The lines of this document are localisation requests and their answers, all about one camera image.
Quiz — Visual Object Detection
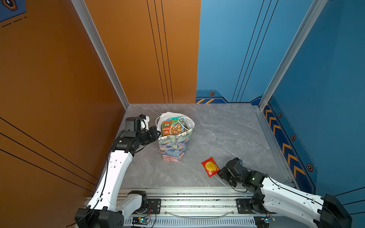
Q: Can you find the aluminium rail frame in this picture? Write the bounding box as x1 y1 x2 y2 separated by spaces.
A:
75 186 327 228

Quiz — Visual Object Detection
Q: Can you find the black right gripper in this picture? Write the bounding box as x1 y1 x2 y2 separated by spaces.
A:
214 167 243 188

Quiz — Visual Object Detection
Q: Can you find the left green circuit board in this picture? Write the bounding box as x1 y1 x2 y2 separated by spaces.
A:
131 217 151 227

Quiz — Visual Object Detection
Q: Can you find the red snack packet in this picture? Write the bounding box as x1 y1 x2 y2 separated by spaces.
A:
202 157 220 177

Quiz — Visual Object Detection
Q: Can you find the aluminium corner post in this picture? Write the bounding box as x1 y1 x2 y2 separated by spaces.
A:
258 0 327 111
71 0 129 110

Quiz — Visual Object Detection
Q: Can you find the right circuit board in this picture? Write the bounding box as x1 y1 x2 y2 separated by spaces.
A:
254 217 276 228

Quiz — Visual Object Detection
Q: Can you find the floral paper gift bag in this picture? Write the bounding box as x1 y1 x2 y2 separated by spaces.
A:
156 112 195 162

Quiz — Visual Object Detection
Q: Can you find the green noodle snack packet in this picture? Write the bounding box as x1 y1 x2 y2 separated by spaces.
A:
162 117 185 136

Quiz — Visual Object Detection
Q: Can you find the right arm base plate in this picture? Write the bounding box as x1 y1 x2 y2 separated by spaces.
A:
235 198 271 214

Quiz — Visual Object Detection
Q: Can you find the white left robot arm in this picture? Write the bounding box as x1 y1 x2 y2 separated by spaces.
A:
75 126 161 228

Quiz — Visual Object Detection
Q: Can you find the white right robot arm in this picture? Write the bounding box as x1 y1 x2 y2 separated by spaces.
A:
218 158 353 228

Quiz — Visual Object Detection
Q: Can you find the right aluminium corner post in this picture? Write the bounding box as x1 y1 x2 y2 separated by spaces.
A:
258 0 327 111

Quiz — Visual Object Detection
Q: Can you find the left aluminium corner post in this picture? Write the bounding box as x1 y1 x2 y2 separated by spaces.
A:
71 0 129 110

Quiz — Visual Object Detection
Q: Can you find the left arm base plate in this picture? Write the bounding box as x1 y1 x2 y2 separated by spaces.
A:
132 198 162 215

